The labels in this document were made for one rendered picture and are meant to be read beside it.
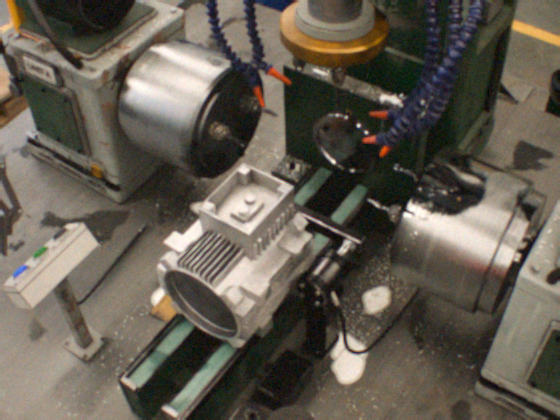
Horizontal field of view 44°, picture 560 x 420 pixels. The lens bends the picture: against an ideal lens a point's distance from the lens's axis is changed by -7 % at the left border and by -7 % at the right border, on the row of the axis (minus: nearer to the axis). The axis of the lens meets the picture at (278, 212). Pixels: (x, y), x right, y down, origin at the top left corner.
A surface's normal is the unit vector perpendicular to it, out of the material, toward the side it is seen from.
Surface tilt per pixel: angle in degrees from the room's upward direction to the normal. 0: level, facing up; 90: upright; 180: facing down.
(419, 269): 88
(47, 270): 54
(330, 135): 90
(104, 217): 0
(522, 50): 0
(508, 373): 90
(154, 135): 81
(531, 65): 0
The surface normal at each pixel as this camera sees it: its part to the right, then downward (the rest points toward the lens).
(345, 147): -0.57, 0.62
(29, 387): -0.03, -0.67
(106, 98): 0.83, 0.40
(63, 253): 0.65, -0.07
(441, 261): -0.54, 0.35
